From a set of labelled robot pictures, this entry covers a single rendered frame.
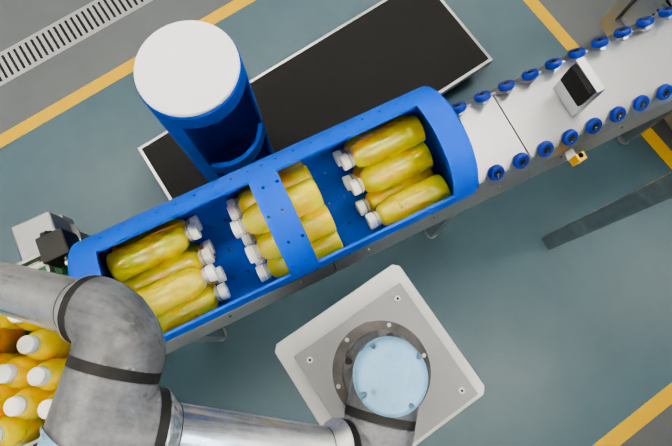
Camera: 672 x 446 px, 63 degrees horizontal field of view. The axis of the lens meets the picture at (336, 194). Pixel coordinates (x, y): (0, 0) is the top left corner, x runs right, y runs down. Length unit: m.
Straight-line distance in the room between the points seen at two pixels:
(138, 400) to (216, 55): 0.99
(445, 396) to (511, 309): 1.34
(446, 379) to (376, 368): 0.27
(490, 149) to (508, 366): 1.14
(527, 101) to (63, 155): 1.99
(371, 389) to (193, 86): 0.92
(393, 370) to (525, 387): 1.60
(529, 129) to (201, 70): 0.89
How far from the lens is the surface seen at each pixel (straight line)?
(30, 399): 1.43
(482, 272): 2.43
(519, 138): 1.59
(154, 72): 1.54
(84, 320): 0.76
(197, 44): 1.55
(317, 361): 1.12
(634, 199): 1.86
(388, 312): 1.12
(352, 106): 2.39
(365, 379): 0.89
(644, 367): 2.65
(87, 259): 1.24
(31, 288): 0.87
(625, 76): 1.77
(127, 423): 0.74
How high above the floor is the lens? 2.33
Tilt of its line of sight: 75 degrees down
